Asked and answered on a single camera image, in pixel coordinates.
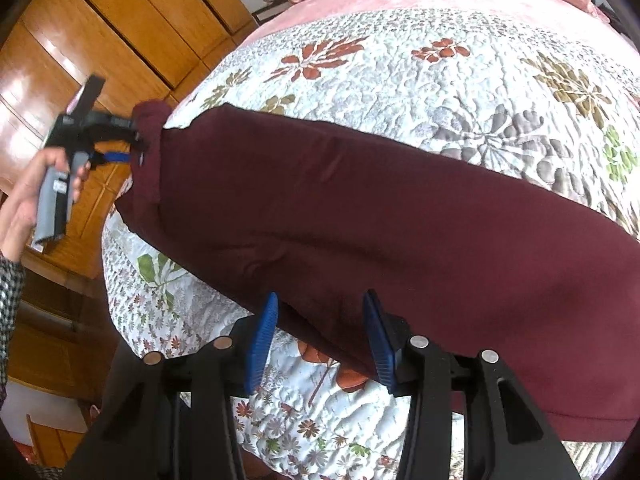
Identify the person's left hand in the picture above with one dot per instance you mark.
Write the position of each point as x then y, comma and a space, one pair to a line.
22, 210

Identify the floral quilt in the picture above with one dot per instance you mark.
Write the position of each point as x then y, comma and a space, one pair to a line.
400, 85

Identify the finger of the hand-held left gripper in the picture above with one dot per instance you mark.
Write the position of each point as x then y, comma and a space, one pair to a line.
120, 129
114, 159

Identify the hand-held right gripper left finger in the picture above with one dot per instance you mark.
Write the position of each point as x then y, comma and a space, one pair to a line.
261, 347

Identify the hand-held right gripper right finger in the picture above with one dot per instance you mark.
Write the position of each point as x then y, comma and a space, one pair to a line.
380, 347

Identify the maroon pants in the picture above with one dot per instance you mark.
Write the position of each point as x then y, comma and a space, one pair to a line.
350, 240

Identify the wooden wardrobe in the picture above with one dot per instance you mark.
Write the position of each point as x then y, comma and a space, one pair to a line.
125, 20

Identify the person's left forearm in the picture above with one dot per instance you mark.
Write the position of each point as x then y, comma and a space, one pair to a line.
10, 310

